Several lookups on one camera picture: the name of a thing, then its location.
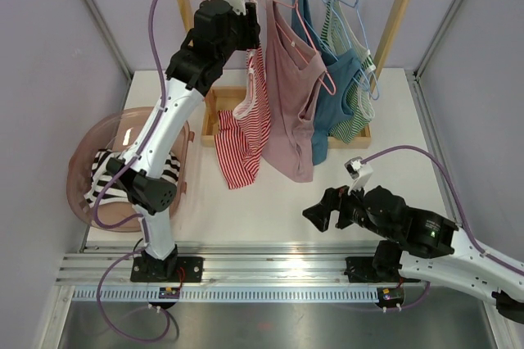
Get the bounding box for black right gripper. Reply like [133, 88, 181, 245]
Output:
[302, 176, 396, 240]

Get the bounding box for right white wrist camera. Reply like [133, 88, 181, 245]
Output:
[344, 156, 373, 194]

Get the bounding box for red white striped tank top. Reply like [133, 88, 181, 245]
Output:
[214, 48, 271, 189]

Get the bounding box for light blue wire hanger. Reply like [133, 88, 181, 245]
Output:
[320, 0, 380, 100]
[325, 0, 380, 101]

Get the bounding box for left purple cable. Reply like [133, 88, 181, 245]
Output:
[92, 0, 214, 344]

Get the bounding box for aluminium mounting rail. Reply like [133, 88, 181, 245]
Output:
[56, 240, 378, 287]

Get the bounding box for teal blue tank top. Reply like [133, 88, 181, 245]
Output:
[291, 0, 360, 165]

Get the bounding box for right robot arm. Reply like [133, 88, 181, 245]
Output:
[302, 186, 523, 323]

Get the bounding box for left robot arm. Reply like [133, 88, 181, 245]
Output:
[106, 0, 260, 283]

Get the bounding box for green white striped tank top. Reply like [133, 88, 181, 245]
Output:
[318, 0, 377, 145]

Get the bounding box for black white striped tank top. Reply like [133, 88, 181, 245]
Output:
[84, 149, 181, 208]

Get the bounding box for translucent pink plastic basin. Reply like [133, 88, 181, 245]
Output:
[66, 107, 194, 226]

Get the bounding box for dusty pink tank top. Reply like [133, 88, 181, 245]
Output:
[263, 0, 326, 183]

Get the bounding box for white slotted cable duct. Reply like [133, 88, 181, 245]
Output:
[73, 286, 378, 303]

